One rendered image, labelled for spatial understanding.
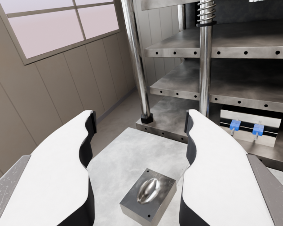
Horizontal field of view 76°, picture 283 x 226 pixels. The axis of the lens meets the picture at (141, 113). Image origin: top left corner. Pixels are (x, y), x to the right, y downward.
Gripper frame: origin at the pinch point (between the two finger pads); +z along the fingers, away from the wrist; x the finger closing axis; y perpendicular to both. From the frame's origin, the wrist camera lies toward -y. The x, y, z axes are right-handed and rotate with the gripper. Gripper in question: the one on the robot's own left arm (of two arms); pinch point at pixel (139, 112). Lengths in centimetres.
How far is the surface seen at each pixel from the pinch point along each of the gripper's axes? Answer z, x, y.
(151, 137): 80, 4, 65
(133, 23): 100, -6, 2
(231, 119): 74, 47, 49
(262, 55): 70, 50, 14
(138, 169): 55, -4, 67
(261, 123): 67, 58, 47
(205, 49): 79, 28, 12
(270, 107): 66, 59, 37
